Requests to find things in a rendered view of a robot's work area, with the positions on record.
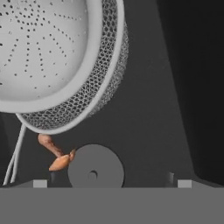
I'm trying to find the orange-brown food piece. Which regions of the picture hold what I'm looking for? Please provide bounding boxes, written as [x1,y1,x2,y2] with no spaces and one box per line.
[37,133,77,172]

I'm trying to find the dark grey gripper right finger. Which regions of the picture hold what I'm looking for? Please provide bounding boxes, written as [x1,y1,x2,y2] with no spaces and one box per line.
[165,171,223,189]

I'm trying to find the wire mesh strainer with handle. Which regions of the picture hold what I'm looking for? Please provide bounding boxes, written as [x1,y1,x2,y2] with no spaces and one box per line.
[2,0,130,186]

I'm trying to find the white perforated colander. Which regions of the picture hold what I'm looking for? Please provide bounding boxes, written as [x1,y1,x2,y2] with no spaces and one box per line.
[0,0,104,115]

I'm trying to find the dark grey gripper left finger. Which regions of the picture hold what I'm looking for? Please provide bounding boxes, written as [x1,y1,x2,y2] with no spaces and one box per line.
[6,171,60,189]

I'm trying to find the grey disc with hole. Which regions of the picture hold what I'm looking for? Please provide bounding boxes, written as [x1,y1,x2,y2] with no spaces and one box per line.
[66,143,126,189]

